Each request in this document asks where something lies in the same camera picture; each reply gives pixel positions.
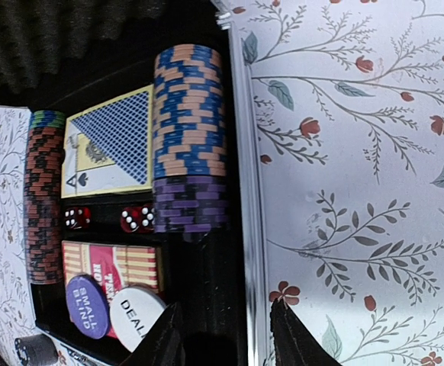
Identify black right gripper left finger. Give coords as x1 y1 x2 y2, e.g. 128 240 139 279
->
124 303 185 366

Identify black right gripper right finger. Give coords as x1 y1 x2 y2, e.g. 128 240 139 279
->
270 300 340 366

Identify black poker chip stack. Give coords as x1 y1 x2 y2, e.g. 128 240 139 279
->
14 334 58 366

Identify aluminium poker case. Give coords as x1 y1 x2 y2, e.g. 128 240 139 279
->
0 0 271 366

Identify white dealer button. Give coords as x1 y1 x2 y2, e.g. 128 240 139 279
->
110 287 166 352

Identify purple small blind button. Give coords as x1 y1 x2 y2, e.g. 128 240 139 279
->
66 275 111 339

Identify red playing card deck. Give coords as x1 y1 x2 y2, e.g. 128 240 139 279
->
62 240 165 340

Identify purple chip stack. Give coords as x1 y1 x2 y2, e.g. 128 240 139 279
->
153 175 230 237

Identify red die left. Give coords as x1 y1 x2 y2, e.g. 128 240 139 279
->
63 207 92 230

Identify blue playing card deck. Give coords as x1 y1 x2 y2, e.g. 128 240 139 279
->
61 85 153 198

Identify blue orange chip stack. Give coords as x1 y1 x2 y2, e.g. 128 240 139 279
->
153 43 227 179

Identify red black chip stack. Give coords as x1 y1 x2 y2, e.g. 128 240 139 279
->
23 127 64 285

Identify green chip stack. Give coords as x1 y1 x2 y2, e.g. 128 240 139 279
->
29 110 66 129

